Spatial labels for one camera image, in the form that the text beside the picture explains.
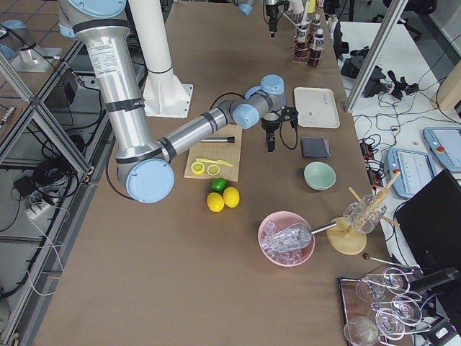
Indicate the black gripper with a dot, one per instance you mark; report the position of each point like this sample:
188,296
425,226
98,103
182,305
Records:
269,126
272,8

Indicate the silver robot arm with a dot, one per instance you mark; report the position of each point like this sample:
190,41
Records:
247,6
129,52

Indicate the pink cup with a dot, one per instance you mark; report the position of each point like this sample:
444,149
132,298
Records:
296,6

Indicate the yellow cup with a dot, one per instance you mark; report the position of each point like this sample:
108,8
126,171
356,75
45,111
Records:
311,6

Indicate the grey folded cloth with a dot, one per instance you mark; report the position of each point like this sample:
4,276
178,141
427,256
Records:
315,148

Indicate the steel muddler black tip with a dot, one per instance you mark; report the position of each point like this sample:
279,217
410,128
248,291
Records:
228,139

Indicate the wooden cutting board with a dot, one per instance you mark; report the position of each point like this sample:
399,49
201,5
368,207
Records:
226,151

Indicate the dark tea bottle near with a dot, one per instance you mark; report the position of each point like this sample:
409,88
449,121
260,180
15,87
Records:
300,42

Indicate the dark tea bottle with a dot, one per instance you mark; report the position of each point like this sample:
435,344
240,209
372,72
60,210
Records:
316,24
316,48
300,42

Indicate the dark tea bottle far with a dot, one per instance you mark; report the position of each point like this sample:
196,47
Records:
316,24

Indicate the cream rabbit tray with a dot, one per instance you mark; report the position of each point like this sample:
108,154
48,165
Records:
316,108

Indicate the green bowl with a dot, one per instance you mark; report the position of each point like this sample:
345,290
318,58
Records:
319,176

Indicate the dark tea bottle middle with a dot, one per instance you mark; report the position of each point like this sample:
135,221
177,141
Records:
316,48

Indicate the lemon half slice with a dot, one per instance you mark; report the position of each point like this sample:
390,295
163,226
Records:
213,170
197,168

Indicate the green lime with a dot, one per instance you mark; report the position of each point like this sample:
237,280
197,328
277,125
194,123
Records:
219,184

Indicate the yellow lemon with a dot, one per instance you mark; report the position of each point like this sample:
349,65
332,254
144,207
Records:
215,202
231,197

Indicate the yellow plastic knife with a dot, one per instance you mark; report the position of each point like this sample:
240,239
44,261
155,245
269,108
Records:
211,161

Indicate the pink bowl with ice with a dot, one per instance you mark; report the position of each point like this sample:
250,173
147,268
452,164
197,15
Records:
273,239

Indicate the steel ice scoop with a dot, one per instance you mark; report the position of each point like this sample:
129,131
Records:
300,236

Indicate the glass mug on stand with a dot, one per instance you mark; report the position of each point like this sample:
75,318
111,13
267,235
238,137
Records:
364,215

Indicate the wooden cup tree stand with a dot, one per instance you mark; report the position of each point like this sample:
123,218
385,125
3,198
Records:
343,238

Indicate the blue teach pendant near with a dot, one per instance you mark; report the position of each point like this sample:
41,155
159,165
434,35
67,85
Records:
416,169

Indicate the blue teach pendant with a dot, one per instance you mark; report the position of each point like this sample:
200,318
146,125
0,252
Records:
444,143
416,169

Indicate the blue teach pendant far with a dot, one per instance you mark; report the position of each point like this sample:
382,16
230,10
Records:
444,143

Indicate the black laptop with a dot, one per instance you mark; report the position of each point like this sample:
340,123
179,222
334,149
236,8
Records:
430,223

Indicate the wine glass rack tray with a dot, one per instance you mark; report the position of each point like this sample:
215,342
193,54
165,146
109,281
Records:
381,308

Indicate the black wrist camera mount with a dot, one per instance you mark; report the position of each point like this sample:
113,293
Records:
289,114

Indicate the copper wire bottle rack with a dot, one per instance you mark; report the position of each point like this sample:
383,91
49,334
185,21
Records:
308,43

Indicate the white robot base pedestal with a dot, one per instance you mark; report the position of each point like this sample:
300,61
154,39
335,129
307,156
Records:
164,94

